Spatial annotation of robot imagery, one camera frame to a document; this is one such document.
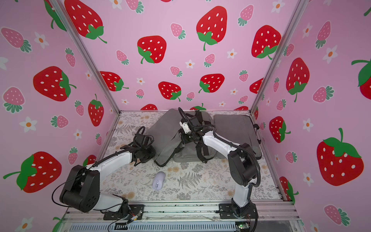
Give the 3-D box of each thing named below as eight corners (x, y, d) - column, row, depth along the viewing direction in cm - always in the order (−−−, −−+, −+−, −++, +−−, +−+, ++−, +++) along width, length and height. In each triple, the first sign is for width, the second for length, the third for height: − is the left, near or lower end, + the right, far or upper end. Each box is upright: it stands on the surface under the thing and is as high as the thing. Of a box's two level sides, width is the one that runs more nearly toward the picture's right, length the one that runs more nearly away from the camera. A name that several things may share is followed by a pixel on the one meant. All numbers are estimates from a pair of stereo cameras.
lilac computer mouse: (153, 190, 83) (151, 188, 81) (155, 173, 90) (154, 171, 87) (163, 190, 83) (162, 188, 81) (165, 173, 90) (164, 171, 87)
